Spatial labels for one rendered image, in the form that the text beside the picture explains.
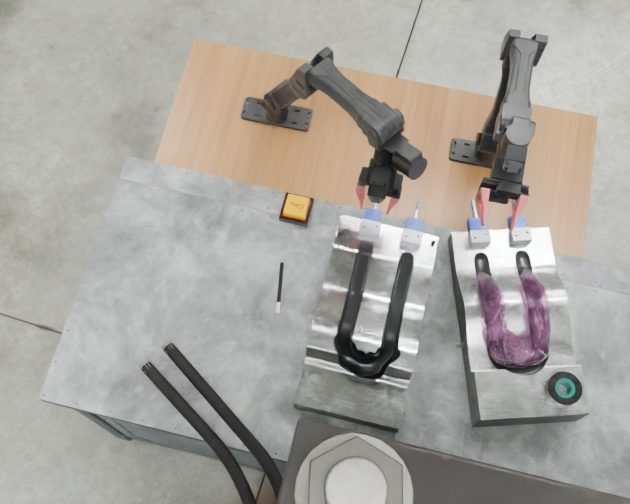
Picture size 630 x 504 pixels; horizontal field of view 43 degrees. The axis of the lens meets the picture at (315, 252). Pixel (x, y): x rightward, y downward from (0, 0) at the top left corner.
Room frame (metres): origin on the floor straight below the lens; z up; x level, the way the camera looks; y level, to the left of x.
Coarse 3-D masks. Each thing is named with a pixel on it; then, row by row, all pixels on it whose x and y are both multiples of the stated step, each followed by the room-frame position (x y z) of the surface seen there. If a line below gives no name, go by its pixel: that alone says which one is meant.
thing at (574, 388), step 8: (552, 376) 0.42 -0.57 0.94; (560, 376) 0.42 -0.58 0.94; (568, 376) 0.42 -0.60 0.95; (552, 384) 0.40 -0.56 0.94; (560, 384) 0.41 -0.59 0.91; (568, 384) 0.41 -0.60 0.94; (576, 384) 0.40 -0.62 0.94; (552, 392) 0.38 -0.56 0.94; (560, 392) 0.38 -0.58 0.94; (568, 392) 0.39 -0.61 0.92; (576, 392) 0.39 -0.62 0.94; (552, 400) 0.37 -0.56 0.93; (560, 400) 0.37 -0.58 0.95; (568, 400) 0.37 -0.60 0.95; (576, 400) 0.37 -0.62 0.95
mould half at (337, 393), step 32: (352, 224) 0.82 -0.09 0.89; (384, 224) 0.82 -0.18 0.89; (352, 256) 0.73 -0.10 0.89; (384, 256) 0.73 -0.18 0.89; (416, 256) 0.74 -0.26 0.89; (384, 288) 0.65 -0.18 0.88; (416, 288) 0.65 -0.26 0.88; (320, 320) 0.55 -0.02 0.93; (384, 320) 0.56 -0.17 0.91; (416, 320) 0.56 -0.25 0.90; (320, 352) 0.47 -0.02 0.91; (416, 352) 0.47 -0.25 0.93; (320, 384) 0.41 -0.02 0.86; (352, 384) 0.41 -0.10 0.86; (384, 384) 0.41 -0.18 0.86; (352, 416) 0.33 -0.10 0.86; (384, 416) 0.33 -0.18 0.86
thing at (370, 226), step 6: (366, 210) 0.85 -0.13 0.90; (372, 210) 0.85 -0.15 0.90; (378, 210) 0.85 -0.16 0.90; (366, 216) 0.84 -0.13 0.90; (372, 216) 0.84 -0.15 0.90; (378, 216) 0.84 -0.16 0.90; (366, 222) 0.81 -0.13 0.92; (372, 222) 0.81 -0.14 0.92; (378, 222) 0.81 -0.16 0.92; (360, 228) 0.80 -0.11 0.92; (366, 228) 0.80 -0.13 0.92; (372, 228) 0.80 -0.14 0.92; (378, 228) 0.80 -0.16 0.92; (360, 234) 0.79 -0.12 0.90; (366, 234) 0.79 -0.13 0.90; (372, 234) 0.78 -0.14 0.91; (378, 234) 0.78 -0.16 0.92
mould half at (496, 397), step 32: (512, 256) 0.76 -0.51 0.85; (544, 256) 0.76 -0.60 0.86; (512, 288) 0.66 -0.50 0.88; (480, 320) 0.57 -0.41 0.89; (512, 320) 0.57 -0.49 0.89; (480, 352) 0.49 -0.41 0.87; (480, 384) 0.41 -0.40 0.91; (512, 384) 0.41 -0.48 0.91; (544, 384) 0.41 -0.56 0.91; (480, 416) 0.33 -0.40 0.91; (512, 416) 0.33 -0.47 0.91; (544, 416) 0.33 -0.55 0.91; (576, 416) 0.34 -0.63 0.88
